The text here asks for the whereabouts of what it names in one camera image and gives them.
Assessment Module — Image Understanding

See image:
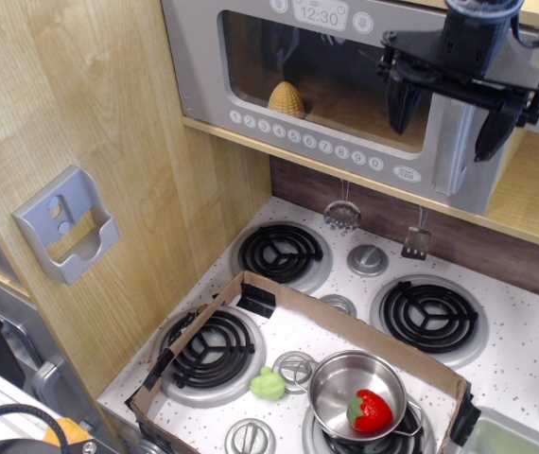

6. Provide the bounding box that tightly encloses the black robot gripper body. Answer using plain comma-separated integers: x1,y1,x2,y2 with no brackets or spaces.
377,11,539,127

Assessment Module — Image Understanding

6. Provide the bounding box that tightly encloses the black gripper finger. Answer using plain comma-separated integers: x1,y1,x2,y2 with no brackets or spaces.
387,79,425,134
474,106,520,162

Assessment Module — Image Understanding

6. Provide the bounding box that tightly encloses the grey toy microwave door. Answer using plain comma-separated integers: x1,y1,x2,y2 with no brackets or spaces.
162,1,519,214

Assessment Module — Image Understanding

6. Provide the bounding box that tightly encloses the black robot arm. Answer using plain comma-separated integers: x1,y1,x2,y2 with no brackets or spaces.
377,1,539,162

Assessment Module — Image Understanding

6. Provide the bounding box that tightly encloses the yellow toy corn cob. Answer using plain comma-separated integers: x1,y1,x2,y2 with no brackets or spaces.
268,81,304,118

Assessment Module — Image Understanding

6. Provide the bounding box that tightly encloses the hanging metal strainer spoon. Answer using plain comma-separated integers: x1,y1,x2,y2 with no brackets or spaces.
323,180,362,235

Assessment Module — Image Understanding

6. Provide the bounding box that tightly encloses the hanging metal spatula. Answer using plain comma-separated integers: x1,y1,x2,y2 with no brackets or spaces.
401,206,431,261

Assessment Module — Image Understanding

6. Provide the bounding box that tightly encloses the back grey stove knob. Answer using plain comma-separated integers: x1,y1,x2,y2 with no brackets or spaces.
347,245,389,277

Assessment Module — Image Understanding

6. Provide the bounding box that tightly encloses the grey stove knob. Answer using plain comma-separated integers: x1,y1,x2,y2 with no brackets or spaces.
224,418,276,454
347,245,389,277
272,351,318,394

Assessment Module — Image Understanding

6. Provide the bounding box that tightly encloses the back left stove burner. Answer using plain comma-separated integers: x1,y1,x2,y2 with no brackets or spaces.
230,222,333,294

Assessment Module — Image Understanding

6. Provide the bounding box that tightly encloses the back right stove burner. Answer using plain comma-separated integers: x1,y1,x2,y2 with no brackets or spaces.
369,274,489,369

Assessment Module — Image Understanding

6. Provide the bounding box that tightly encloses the middle small grey knob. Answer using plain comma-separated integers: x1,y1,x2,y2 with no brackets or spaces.
320,294,357,318

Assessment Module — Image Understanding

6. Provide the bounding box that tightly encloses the brown cardboard barrier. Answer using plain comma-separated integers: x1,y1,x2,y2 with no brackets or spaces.
127,271,480,453

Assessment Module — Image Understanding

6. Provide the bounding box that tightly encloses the centre grey stove knob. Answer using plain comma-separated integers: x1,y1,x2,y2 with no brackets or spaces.
272,351,318,394

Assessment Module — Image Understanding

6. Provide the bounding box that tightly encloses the small steel pot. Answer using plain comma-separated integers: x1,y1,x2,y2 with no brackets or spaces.
293,350,424,445

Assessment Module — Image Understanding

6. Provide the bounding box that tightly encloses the grey toy sink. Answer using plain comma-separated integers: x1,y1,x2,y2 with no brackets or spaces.
444,381,539,453

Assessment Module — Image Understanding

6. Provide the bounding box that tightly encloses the red toy strawberry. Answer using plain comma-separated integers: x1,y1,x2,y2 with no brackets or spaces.
346,389,393,433

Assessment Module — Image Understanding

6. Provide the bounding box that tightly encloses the green toy vegetable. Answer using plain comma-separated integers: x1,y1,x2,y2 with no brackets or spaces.
250,366,286,401

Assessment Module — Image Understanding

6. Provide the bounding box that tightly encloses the front left stove burner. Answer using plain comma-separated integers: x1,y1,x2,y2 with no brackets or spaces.
161,306,267,409

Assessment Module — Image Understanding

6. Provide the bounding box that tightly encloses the front grey stove knob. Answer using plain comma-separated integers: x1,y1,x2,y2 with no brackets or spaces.
224,418,276,454

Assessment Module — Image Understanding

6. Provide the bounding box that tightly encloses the orange toy food piece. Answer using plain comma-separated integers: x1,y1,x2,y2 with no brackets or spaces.
43,417,91,446

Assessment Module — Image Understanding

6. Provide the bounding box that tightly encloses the grey wall phone holder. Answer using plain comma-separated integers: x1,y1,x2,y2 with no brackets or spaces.
12,166,120,285

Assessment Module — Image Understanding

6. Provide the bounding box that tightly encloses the grey oven door handle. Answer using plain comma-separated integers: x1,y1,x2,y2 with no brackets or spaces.
31,361,69,416

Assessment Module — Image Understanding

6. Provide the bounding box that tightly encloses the black cable lower left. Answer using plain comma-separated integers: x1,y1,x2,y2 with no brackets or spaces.
0,402,70,454

